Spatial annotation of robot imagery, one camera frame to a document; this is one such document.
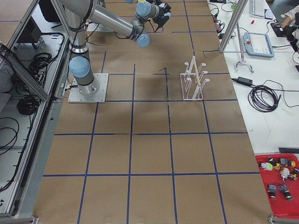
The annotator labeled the black power adapter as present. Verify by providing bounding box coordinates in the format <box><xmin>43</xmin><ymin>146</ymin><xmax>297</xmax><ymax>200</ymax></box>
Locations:
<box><xmin>237</xmin><ymin>77</ymin><xmax>253</xmax><ymax>86</ymax></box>

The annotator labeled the coiled black cable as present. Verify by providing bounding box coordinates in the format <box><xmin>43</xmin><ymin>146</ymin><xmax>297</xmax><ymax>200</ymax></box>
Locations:
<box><xmin>248</xmin><ymin>84</ymin><xmax>282</xmax><ymax>113</ymax></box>

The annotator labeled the blue teach pendant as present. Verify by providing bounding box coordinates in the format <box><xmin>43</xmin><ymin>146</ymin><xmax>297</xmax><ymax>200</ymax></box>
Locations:
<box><xmin>243</xmin><ymin>32</ymin><xmax>274</xmax><ymax>58</ymax></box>

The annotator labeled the white wire cup rack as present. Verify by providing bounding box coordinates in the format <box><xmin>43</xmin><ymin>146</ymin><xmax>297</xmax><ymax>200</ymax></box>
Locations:
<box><xmin>180</xmin><ymin>56</ymin><xmax>210</xmax><ymax>101</ymax></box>

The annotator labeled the red parts tray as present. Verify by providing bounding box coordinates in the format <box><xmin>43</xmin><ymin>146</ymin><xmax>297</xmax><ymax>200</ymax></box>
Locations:
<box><xmin>256</xmin><ymin>154</ymin><xmax>299</xmax><ymax>219</ymax></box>

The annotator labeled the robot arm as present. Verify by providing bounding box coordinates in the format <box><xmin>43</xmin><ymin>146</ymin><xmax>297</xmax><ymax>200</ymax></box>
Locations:
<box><xmin>61</xmin><ymin>0</ymin><xmax>171</xmax><ymax>97</ymax></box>

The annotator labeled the aluminium frame post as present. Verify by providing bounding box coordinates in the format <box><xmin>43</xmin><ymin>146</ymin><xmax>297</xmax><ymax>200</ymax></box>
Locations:
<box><xmin>219</xmin><ymin>0</ymin><xmax>248</xmax><ymax>53</ymax></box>

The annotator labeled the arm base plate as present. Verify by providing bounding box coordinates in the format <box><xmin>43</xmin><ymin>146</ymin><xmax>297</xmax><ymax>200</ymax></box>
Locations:
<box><xmin>68</xmin><ymin>73</ymin><xmax>109</xmax><ymax>103</ymax></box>

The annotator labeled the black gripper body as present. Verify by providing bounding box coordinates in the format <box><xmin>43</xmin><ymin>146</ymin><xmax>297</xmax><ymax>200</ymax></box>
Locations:
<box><xmin>156</xmin><ymin>3</ymin><xmax>171</xmax><ymax>26</ymax></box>

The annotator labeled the white keyboard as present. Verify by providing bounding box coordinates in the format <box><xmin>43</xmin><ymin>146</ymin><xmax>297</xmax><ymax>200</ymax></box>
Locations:
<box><xmin>249</xmin><ymin>0</ymin><xmax>265</xmax><ymax>19</ymax></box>

